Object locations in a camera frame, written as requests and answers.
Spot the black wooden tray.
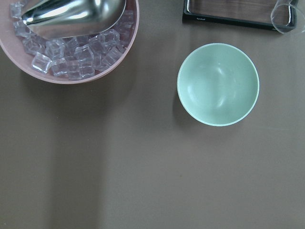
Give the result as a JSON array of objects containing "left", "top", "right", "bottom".
[{"left": 182, "top": 0, "right": 299, "bottom": 33}]

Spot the mint green bowl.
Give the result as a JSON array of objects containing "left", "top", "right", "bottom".
[{"left": 177, "top": 43, "right": 260, "bottom": 126}]

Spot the pink bowl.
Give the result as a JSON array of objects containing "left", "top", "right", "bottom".
[{"left": 0, "top": 0, "right": 140, "bottom": 85}]

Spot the metal ice scoop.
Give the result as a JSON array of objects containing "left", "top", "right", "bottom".
[{"left": 21, "top": 0, "right": 126, "bottom": 40}]

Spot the clear glass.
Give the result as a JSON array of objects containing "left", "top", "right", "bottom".
[{"left": 270, "top": 0, "right": 305, "bottom": 35}]

